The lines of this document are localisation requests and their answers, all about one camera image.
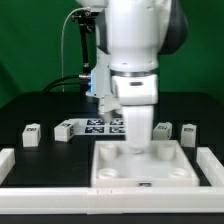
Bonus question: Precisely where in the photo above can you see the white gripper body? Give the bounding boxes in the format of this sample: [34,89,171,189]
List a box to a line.
[112,74,158,153]

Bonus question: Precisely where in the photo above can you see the black camera on stand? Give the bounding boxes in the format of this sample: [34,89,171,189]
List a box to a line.
[71,8,98,75]

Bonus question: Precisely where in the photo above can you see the AprilTag marker sheet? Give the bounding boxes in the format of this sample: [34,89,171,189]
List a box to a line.
[71,118,125,135]

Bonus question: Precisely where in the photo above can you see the white camera cable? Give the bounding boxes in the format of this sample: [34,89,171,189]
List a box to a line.
[60,7,88,93]

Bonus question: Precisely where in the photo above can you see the white U-shaped obstacle fence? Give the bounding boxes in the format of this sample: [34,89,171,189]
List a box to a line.
[0,147,224,214]

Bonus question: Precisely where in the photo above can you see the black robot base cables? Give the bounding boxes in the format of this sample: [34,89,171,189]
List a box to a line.
[41,75,92,93]

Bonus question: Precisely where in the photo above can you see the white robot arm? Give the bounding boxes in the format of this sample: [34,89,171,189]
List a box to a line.
[76,0,187,153]

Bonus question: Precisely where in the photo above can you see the green backdrop curtain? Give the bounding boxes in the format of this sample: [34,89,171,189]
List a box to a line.
[0,0,224,107]

